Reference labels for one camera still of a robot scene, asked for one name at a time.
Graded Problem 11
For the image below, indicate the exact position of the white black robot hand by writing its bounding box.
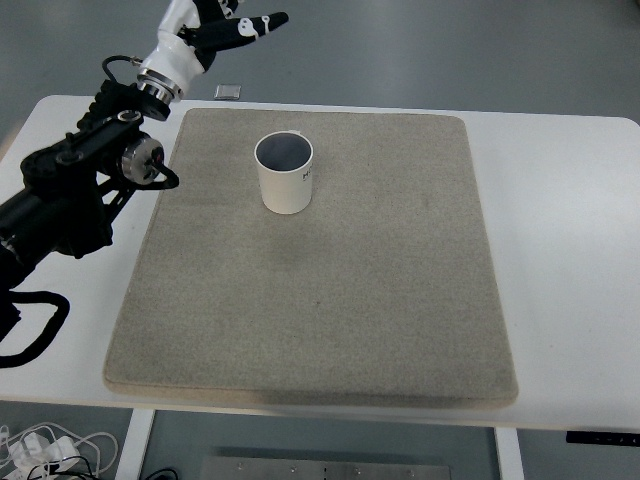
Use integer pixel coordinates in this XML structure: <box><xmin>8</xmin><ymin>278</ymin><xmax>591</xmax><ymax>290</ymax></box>
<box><xmin>137</xmin><ymin>0</ymin><xmax>289</xmax><ymax>98</ymax></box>

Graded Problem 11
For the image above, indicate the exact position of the white cup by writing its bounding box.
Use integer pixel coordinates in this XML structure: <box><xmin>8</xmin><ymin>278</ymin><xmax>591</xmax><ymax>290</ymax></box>
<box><xmin>254</xmin><ymin>131</ymin><xmax>314</xmax><ymax>215</ymax></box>

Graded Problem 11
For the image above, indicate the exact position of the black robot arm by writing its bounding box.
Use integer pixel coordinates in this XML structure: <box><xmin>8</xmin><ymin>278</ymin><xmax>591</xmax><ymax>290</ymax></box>
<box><xmin>1</xmin><ymin>1</ymin><xmax>289</xmax><ymax>320</ymax></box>

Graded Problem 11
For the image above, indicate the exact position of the small silver square floor plate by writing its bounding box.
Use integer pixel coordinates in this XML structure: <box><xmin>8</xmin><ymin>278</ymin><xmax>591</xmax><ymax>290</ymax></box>
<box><xmin>214</xmin><ymin>84</ymin><xmax>241</xmax><ymax>100</ymax></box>

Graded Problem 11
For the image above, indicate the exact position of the beige felt mat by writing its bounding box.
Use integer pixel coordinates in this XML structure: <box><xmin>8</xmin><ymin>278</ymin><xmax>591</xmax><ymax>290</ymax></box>
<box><xmin>103</xmin><ymin>108</ymin><xmax>518</xmax><ymax>408</ymax></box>

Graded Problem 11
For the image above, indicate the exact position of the white table leg left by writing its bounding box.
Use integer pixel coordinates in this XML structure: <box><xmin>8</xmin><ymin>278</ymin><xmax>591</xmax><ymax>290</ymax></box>
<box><xmin>115</xmin><ymin>408</ymin><xmax>155</xmax><ymax>480</ymax></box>

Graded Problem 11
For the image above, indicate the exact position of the white table leg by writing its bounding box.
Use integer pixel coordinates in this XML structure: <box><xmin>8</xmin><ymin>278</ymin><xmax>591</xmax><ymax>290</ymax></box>
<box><xmin>494</xmin><ymin>427</ymin><xmax>525</xmax><ymax>480</ymax></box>
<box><xmin>115</xmin><ymin>408</ymin><xmax>155</xmax><ymax>480</ymax></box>

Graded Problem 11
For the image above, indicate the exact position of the white table leg right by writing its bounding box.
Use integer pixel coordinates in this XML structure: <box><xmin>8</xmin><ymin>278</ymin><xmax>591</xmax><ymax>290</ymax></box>
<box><xmin>494</xmin><ymin>427</ymin><xmax>525</xmax><ymax>480</ymax></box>

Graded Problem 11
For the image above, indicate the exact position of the black table control panel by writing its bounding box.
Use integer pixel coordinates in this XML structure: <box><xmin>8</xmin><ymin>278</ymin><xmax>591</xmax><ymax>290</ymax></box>
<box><xmin>566</xmin><ymin>431</ymin><xmax>639</xmax><ymax>447</ymax></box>

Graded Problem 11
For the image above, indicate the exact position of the black cable loop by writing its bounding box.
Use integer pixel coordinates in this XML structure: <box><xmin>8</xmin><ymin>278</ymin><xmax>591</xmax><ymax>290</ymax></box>
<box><xmin>0</xmin><ymin>289</ymin><xmax>71</xmax><ymax>370</ymax></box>

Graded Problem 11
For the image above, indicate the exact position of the grey metal base plate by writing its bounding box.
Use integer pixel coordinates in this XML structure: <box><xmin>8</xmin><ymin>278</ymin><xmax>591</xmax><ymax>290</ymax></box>
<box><xmin>199</xmin><ymin>456</ymin><xmax>451</xmax><ymax>480</ymax></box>

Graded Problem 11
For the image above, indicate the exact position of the white power adapter with cables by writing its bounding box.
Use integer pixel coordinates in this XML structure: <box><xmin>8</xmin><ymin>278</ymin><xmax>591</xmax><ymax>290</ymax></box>
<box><xmin>1</xmin><ymin>422</ymin><xmax>120</xmax><ymax>479</ymax></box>

